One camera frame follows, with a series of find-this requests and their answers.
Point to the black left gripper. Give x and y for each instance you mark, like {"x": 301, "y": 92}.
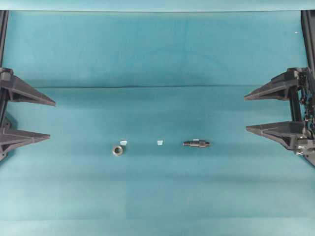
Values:
{"x": 13, "y": 89}

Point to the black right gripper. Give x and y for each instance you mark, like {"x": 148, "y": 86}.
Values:
{"x": 298, "y": 135}

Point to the stepped steel shaft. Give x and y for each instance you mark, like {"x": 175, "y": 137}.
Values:
{"x": 196, "y": 143}

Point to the black right frame rail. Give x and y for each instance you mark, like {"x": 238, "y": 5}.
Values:
{"x": 308, "y": 29}

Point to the black frame rail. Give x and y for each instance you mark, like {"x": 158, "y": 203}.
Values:
{"x": 308, "y": 29}
{"x": 3, "y": 27}

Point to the black left frame rail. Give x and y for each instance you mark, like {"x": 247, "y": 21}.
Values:
{"x": 3, "y": 27}

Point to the steel ring washer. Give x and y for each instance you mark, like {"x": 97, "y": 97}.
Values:
{"x": 118, "y": 150}

